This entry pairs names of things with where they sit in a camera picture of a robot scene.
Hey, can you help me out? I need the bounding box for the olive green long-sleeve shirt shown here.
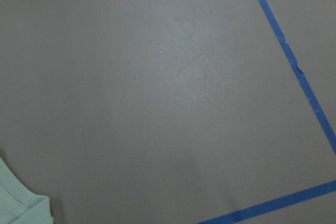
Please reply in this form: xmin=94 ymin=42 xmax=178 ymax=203
xmin=1 ymin=161 xmax=54 ymax=224

